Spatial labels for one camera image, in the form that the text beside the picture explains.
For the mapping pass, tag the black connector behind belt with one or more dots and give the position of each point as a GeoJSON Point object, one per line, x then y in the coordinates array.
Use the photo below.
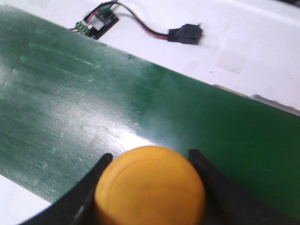
{"type": "Point", "coordinates": [186, 34]}

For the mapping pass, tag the yellow mushroom button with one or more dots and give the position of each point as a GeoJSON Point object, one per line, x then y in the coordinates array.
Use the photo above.
{"type": "Point", "coordinates": [150, 185]}

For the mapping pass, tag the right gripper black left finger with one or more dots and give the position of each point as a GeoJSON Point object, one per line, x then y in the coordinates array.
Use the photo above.
{"type": "Point", "coordinates": [75, 206]}

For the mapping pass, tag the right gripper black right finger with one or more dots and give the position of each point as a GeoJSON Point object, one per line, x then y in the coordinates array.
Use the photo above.
{"type": "Point", "coordinates": [230, 204]}

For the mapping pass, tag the green conveyor belt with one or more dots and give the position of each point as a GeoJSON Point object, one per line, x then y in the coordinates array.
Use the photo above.
{"type": "Point", "coordinates": [65, 100]}

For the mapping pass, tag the small black circuit board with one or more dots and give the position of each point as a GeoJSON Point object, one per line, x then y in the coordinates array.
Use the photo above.
{"type": "Point", "coordinates": [96, 23]}

